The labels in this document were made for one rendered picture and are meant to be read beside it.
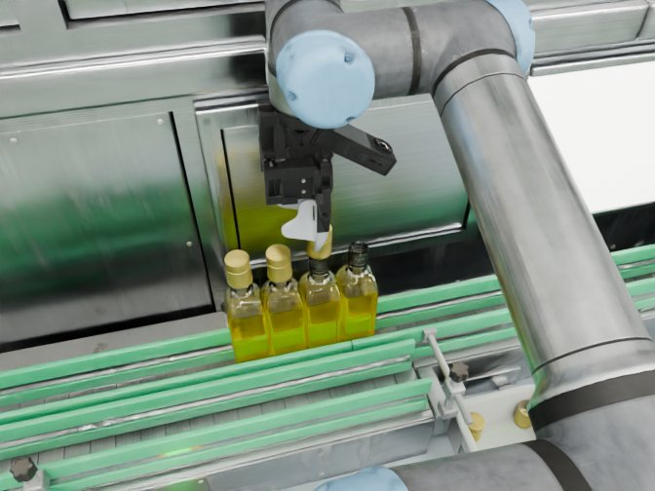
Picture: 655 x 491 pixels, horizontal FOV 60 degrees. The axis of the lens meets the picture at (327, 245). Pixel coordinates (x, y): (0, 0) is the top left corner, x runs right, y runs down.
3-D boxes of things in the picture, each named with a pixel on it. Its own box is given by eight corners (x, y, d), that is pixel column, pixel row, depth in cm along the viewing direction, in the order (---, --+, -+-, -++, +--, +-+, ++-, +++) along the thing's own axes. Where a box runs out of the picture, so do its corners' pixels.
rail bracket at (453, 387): (431, 355, 99) (441, 310, 90) (471, 443, 88) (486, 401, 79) (414, 358, 99) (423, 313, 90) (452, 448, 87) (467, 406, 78)
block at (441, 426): (430, 385, 103) (435, 363, 98) (450, 433, 96) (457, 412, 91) (411, 389, 102) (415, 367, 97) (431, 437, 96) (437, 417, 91)
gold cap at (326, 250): (328, 241, 81) (329, 217, 78) (333, 258, 79) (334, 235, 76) (304, 243, 81) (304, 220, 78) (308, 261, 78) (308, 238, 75)
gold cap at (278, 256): (289, 262, 83) (288, 241, 80) (294, 280, 80) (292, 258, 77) (265, 267, 82) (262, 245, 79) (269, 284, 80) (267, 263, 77)
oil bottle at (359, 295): (363, 336, 102) (369, 253, 87) (372, 361, 99) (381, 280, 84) (332, 343, 101) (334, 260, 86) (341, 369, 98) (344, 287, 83)
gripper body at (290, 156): (260, 173, 74) (254, 89, 65) (326, 168, 75) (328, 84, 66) (266, 211, 68) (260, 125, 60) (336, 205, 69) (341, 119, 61)
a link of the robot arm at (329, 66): (423, 37, 43) (387, -16, 51) (277, 54, 42) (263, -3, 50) (415, 125, 49) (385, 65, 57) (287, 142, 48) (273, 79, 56)
